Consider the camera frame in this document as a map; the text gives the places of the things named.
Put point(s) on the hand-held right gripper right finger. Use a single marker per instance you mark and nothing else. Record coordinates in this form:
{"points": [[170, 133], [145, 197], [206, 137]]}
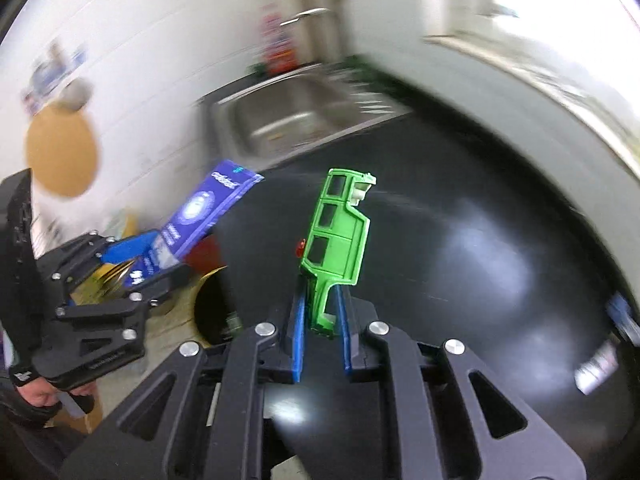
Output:
{"points": [[342, 335]]}

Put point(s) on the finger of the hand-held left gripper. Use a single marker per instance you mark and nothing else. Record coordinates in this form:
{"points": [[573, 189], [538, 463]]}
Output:
{"points": [[160, 285], [130, 249]]}

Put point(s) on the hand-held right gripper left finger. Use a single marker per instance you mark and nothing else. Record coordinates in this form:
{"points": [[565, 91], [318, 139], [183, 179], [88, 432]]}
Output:
{"points": [[298, 335]]}

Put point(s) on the black trash bin gold rim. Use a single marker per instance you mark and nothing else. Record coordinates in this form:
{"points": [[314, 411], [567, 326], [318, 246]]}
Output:
{"points": [[215, 310]]}

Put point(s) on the blue paper box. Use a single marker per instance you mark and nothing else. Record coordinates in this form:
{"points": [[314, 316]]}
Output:
{"points": [[200, 210]]}

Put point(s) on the green toy car shell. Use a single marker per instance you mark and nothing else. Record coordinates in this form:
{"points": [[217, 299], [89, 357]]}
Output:
{"points": [[335, 240]]}

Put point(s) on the person's left forearm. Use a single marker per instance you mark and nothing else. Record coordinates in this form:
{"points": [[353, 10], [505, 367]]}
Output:
{"points": [[20, 440]]}

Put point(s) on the person's left hand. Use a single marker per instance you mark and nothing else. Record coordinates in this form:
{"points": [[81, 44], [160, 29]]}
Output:
{"points": [[42, 395]]}

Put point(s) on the red cabinet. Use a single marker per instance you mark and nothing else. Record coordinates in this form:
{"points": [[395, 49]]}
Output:
{"points": [[205, 255]]}

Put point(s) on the round wooden board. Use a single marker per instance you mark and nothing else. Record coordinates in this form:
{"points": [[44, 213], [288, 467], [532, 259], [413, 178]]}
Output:
{"points": [[60, 155]]}

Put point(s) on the steel sink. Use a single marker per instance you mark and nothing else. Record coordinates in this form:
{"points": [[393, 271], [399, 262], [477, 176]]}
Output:
{"points": [[300, 110]]}

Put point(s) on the red and blue object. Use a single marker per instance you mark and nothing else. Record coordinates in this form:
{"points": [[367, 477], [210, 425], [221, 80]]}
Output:
{"points": [[275, 45]]}

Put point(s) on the silver white packet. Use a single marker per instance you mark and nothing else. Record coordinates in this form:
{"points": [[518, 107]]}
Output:
{"points": [[597, 370]]}

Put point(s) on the blue and white packet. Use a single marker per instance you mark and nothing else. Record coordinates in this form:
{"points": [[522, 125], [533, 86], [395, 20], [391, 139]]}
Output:
{"points": [[622, 315]]}

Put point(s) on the steel faucet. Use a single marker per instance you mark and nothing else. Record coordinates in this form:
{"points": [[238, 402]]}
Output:
{"points": [[305, 14]]}

